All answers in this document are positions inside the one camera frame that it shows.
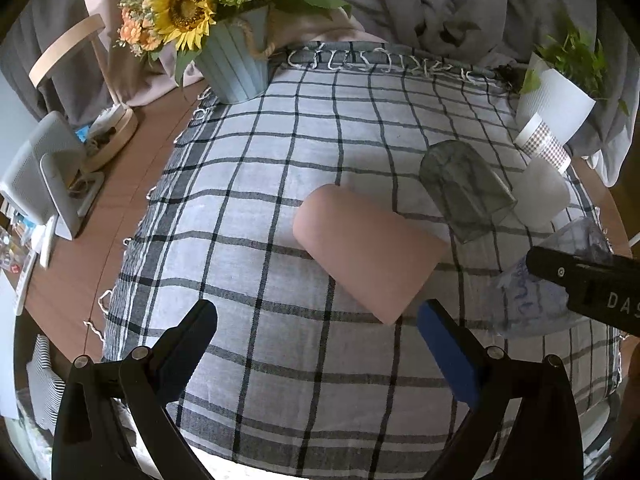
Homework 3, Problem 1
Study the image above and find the clear bluish plastic cup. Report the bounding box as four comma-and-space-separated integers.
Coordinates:
480, 217, 612, 338

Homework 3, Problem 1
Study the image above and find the white frosted cup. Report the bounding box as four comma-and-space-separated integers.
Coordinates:
512, 157, 570, 229

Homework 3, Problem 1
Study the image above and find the dark grey glass cup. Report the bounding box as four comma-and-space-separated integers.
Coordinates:
419, 140, 516, 244

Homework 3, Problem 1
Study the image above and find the white patterned paper cup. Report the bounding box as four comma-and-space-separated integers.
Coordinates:
514, 113, 570, 174

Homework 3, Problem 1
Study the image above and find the pink plastic cup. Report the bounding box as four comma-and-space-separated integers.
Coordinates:
293, 184, 449, 325

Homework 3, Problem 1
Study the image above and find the grey star cushion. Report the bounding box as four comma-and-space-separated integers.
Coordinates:
26, 335, 65, 434

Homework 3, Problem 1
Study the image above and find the white plant pot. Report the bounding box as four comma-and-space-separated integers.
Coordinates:
515, 53, 596, 145

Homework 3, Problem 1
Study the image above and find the checkered grey tablecloth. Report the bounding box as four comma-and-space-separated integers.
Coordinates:
103, 42, 597, 479

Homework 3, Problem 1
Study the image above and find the green potted plant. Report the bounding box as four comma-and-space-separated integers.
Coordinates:
533, 0, 610, 101

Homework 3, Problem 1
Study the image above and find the white mini projector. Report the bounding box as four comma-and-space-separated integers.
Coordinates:
1, 112, 104, 240

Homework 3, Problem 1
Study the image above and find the grey curtain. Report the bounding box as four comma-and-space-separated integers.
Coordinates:
1, 0, 639, 185

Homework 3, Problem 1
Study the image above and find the white wooden desk lamp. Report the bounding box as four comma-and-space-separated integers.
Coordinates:
28, 14, 139, 172

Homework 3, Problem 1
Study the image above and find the light blue ribbed vase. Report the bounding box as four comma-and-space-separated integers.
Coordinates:
194, 6, 268, 104

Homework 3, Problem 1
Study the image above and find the sunflower bouquet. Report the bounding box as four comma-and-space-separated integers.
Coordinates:
116, 0, 352, 84

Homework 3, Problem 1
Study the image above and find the pink curtain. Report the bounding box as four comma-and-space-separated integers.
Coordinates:
85, 0, 381, 106

